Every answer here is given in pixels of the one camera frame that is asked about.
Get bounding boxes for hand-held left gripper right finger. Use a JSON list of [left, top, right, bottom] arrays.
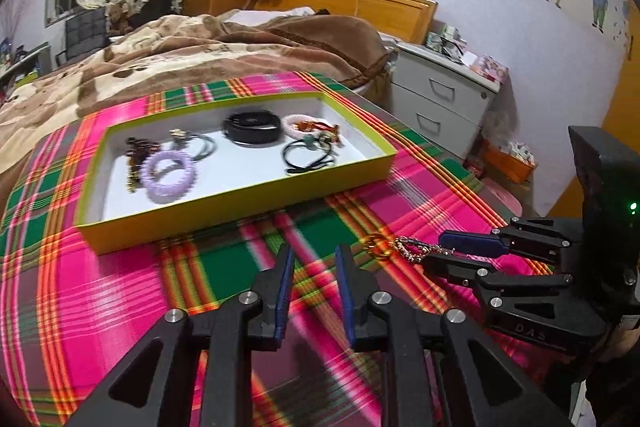
[[334, 243, 571, 427]]

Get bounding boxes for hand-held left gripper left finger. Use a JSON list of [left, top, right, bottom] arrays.
[[65, 244, 296, 427]]

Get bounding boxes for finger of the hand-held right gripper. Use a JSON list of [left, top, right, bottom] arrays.
[[425, 253, 606, 353], [439, 217, 584, 263]]

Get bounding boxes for gold chain keychain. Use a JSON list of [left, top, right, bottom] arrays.
[[363, 234, 453, 264]]

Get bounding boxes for yellow-green cardboard box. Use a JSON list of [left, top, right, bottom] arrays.
[[73, 91, 398, 256]]

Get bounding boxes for black beaded hair tie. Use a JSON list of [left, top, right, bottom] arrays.
[[282, 132, 342, 178]]

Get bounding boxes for white coil hair tie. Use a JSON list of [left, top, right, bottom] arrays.
[[281, 114, 321, 140]]

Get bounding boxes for red tassel charm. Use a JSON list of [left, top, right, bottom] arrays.
[[295, 119, 342, 144]]

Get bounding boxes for purple spiral hair tie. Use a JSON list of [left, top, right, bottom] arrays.
[[141, 150, 196, 204]]

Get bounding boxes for brown beaded bracelet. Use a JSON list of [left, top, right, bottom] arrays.
[[125, 136, 162, 196]]

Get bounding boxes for pink plastic basin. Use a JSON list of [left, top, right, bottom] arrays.
[[487, 184, 523, 218]]

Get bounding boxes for orange wooden door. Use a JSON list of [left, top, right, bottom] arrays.
[[547, 42, 640, 218]]

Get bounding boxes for orange storage box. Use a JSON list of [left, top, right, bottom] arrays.
[[482, 141, 537, 185]]

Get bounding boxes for black wristband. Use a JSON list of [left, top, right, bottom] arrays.
[[221, 110, 282, 148]]

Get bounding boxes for white nightstand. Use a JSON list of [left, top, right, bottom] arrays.
[[387, 42, 501, 160]]

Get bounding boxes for pink gift box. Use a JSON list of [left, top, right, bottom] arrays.
[[471, 54, 510, 84]]

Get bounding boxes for small cosmetic boxes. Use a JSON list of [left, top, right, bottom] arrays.
[[427, 24, 468, 58]]

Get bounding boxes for wooden bed headboard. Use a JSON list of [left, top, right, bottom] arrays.
[[260, 0, 438, 45]]

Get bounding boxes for brown patterned blanket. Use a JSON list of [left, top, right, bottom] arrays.
[[0, 9, 393, 168]]

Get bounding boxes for white pillow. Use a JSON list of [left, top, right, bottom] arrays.
[[225, 7, 316, 24]]

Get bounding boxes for black pillow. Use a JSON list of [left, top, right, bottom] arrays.
[[130, 0, 173, 28]]

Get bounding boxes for brown teddy bear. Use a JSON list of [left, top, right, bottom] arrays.
[[106, 0, 135, 35]]

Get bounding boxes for black chair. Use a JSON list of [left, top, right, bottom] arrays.
[[55, 4, 112, 68]]

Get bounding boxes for white shelf with bottles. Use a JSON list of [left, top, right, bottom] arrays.
[[0, 39, 53, 98]]

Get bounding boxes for dried purple branches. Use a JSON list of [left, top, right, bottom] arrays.
[[0, 2, 25, 42]]

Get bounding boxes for grey hair ties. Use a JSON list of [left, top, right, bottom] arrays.
[[169, 128, 218, 160]]

